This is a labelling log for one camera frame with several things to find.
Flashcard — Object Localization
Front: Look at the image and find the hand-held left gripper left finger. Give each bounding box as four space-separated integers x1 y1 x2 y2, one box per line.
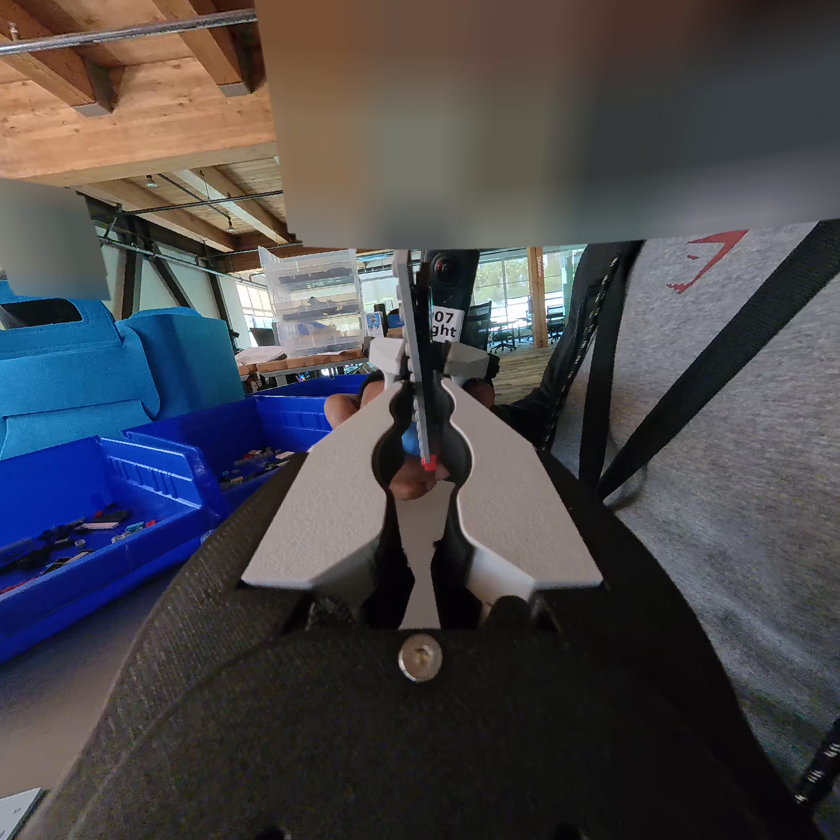
240 382 417 630

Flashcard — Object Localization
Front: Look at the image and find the person's right forearm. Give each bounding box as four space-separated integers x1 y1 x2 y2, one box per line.
492 387 560 455

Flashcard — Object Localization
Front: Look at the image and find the stack of clear storage boxes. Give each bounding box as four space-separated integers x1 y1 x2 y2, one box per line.
258 246 366 359

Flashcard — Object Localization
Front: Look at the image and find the pile of toy bricks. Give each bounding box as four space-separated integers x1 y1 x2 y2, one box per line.
0 502 160 580
220 446 298 490

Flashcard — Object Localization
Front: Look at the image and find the long black brick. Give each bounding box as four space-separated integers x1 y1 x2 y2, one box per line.
413 262 442 460

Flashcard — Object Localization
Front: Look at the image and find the blue plastic bin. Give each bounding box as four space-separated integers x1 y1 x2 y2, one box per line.
252 375 368 403
125 392 337 521
0 436 228 665

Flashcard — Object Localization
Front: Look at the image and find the long grey brick plate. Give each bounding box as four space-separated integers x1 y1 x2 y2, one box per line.
395 249 429 460

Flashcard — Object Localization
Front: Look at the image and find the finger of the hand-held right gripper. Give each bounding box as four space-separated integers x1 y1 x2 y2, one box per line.
367 336 412 386
446 343 493 383

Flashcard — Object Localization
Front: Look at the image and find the blue felt bag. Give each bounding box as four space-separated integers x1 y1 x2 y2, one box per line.
0 298 248 460

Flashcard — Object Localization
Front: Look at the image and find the metal ceiling pipe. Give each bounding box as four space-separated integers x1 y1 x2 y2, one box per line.
0 10 258 55

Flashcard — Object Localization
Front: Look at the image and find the pale blue instruction booklet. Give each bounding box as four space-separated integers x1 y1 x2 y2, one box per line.
0 787 44 840

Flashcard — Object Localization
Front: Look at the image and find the black white-flecked cord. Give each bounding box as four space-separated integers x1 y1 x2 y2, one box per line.
541 256 622 448
793 740 840 805

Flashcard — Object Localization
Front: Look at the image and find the black lanyard strap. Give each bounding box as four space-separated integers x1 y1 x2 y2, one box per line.
577 220 840 501

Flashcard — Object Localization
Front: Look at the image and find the wooden post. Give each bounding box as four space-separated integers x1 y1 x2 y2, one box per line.
528 246 546 350

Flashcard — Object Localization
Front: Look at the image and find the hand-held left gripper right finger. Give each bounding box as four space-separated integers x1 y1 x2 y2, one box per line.
430 378 605 630

